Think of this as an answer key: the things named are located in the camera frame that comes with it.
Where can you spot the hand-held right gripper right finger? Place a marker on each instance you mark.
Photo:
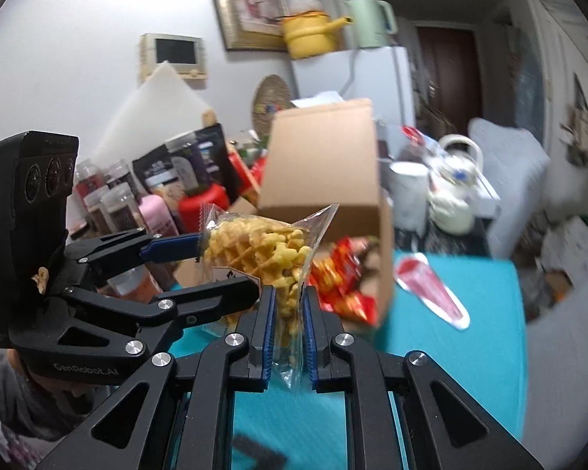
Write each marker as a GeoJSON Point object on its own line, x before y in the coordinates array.
{"type": "Point", "coordinates": [311, 338]}

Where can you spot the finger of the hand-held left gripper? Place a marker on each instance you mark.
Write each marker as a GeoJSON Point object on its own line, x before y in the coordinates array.
{"type": "Point", "coordinates": [215, 296]}
{"type": "Point", "coordinates": [171, 247]}

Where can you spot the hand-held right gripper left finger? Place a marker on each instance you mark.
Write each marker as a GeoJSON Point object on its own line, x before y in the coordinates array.
{"type": "Point", "coordinates": [268, 338]}

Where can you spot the red yellow snack packet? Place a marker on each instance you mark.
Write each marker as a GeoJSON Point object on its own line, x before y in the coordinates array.
{"type": "Point", "coordinates": [348, 303]}

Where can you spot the clear waffle snack packet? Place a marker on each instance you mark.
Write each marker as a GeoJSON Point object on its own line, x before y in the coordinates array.
{"type": "Point", "coordinates": [255, 249]}

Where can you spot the brown cardboard box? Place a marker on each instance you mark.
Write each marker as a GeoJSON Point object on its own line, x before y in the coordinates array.
{"type": "Point", "coordinates": [318, 166]}

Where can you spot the person's left forearm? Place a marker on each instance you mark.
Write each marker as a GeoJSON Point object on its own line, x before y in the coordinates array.
{"type": "Point", "coordinates": [29, 411]}

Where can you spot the pink bottle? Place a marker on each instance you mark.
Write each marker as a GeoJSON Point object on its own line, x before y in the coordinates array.
{"type": "Point", "coordinates": [154, 215]}

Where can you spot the red plastic bottle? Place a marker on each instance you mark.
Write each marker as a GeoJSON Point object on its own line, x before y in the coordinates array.
{"type": "Point", "coordinates": [196, 210]}

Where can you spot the clear jar red contents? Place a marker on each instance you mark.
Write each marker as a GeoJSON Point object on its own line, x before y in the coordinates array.
{"type": "Point", "coordinates": [88, 181]}

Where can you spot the red candy packet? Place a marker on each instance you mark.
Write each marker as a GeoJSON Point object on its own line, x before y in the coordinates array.
{"type": "Point", "coordinates": [345, 254]}

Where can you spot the black stand-up pouch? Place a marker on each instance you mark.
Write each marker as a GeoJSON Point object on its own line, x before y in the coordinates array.
{"type": "Point", "coordinates": [213, 156]}

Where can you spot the red foil bag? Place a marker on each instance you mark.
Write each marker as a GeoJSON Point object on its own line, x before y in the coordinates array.
{"type": "Point", "coordinates": [259, 171]}

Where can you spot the red white flat wrapper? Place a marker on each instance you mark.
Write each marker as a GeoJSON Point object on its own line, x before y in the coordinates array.
{"type": "Point", "coordinates": [431, 289]}

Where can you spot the white foam board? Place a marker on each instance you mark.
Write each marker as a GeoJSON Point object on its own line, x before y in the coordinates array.
{"type": "Point", "coordinates": [157, 107]}

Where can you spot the white mug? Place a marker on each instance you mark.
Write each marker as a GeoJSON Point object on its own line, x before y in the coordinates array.
{"type": "Point", "coordinates": [409, 196]}

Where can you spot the round woven mat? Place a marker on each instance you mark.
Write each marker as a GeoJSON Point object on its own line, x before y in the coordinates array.
{"type": "Point", "coordinates": [272, 100]}

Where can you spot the white cartoon teapot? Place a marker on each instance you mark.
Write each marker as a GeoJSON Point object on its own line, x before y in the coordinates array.
{"type": "Point", "coordinates": [451, 210]}

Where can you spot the white green paper sheet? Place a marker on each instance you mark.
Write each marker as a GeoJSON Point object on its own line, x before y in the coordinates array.
{"type": "Point", "coordinates": [318, 99]}

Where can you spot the clear bag red contents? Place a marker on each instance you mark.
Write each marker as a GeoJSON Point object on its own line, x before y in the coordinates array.
{"type": "Point", "coordinates": [416, 142]}

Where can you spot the white flat box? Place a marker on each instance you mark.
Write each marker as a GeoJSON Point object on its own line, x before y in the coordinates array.
{"type": "Point", "coordinates": [487, 200]}

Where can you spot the yellow cooking pot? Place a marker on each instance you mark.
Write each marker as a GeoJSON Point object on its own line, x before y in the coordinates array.
{"type": "Point", "coordinates": [308, 34]}

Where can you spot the gold framed picture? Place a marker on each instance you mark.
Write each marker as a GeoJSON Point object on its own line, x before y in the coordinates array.
{"type": "Point", "coordinates": [247, 5]}

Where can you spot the white fridge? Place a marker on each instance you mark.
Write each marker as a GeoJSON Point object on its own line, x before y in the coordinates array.
{"type": "Point", "coordinates": [382, 83]}

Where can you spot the grey covered chair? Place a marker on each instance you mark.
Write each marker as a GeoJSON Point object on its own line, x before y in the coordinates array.
{"type": "Point", "coordinates": [514, 166]}

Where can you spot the clear plastic bag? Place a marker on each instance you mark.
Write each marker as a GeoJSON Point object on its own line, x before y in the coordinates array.
{"type": "Point", "coordinates": [304, 2]}

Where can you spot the brown door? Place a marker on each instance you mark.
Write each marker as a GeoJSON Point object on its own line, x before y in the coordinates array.
{"type": "Point", "coordinates": [446, 73]}

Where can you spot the green electric kettle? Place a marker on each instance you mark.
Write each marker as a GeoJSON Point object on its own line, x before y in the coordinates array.
{"type": "Point", "coordinates": [370, 22]}

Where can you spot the blue transparent raincoat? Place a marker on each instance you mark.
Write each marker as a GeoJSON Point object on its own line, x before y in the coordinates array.
{"type": "Point", "coordinates": [527, 83]}

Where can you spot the beige wall intercom panel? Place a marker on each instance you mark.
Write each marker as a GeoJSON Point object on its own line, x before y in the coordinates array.
{"type": "Point", "coordinates": [174, 54]}

